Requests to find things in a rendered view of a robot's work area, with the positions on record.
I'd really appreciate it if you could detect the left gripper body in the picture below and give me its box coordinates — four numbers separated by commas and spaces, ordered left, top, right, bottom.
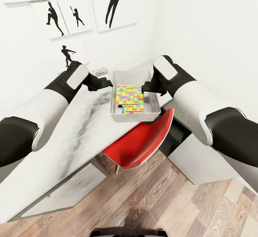
88, 77, 108, 92

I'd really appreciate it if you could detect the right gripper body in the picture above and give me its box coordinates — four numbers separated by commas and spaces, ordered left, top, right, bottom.
144, 80, 167, 94

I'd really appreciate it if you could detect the jigsaw puzzle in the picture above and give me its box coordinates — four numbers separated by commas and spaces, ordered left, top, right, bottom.
115, 85, 138, 105
122, 92, 144, 112

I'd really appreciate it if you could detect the board game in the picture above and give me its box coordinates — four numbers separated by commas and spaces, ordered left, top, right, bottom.
131, 85, 142, 92
123, 106, 143, 114

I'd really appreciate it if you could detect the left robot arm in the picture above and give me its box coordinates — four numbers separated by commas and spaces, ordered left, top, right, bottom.
0, 62, 113, 184

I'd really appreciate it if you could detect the toy box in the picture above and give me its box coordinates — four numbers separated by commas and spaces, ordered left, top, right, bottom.
110, 70, 161, 123

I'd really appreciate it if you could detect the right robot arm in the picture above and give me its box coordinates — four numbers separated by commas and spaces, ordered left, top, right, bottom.
141, 55, 258, 193

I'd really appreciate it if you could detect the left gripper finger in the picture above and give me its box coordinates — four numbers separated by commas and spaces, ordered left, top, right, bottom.
107, 79, 113, 87

